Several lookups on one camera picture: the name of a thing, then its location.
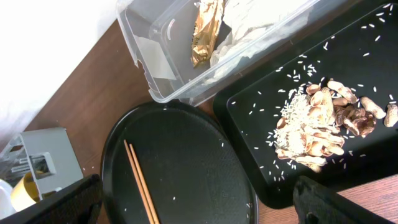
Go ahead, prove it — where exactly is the gold foil wrapper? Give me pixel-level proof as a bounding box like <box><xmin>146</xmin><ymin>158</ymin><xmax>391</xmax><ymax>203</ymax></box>
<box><xmin>191</xmin><ymin>0</ymin><xmax>225</xmax><ymax>67</ymax></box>

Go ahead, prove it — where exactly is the round black tray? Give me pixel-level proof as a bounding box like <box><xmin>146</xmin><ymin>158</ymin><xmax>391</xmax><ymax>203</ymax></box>
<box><xmin>101</xmin><ymin>101</ymin><xmax>258</xmax><ymax>223</ymax></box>

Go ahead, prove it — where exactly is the yellow plastic bowl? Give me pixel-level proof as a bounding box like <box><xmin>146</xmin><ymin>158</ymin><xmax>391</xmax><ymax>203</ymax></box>
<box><xmin>11</xmin><ymin>172</ymin><xmax>40</xmax><ymax>212</ymax></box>

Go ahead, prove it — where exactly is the light blue plastic cup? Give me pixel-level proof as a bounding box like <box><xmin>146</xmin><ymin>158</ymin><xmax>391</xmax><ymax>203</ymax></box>
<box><xmin>0</xmin><ymin>179</ymin><xmax>16</xmax><ymax>220</ymax></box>

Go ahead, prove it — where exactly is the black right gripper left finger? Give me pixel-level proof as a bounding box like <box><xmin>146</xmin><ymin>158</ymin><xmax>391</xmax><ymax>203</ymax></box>
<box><xmin>1</xmin><ymin>174</ymin><xmax>103</xmax><ymax>224</ymax></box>

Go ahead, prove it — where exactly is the crumpled white tissue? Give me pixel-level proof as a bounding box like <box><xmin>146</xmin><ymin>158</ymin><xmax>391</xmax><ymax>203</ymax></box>
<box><xmin>210</xmin><ymin>0</ymin><xmax>308</xmax><ymax>66</ymax></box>

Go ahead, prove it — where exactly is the food scraps pile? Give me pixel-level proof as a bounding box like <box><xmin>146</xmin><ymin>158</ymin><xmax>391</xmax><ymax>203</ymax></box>
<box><xmin>267</xmin><ymin>79</ymin><xmax>397</xmax><ymax>172</ymax></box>

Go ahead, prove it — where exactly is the clear plastic waste bin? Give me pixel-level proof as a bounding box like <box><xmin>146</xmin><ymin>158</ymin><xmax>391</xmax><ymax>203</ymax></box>
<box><xmin>116</xmin><ymin>0</ymin><xmax>341</xmax><ymax>106</ymax></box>

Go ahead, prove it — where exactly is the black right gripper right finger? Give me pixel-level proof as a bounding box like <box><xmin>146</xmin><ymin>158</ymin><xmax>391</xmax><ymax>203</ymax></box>
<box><xmin>293</xmin><ymin>176</ymin><xmax>390</xmax><ymax>224</ymax></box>

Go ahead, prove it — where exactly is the black rectangular tray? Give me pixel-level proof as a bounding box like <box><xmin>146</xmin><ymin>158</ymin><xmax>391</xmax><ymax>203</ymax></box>
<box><xmin>213</xmin><ymin>1</ymin><xmax>397</xmax><ymax>209</ymax></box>

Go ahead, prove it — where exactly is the grey plastic dishwasher rack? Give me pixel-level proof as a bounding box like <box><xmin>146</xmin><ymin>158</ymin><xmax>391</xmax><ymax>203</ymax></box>
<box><xmin>1</xmin><ymin>127</ymin><xmax>83</xmax><ymax>200</ymax></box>

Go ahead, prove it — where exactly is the wooden chopstick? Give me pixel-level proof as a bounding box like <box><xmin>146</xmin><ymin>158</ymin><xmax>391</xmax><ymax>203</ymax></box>
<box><xmin>128</xmin><ymin>144</ymin><xmax>160</xmax><ymax>224</ymax></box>
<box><xmin>124</xmin><ymin>140</ymin><xmax>155</xmax><ymax>224</ymax></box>

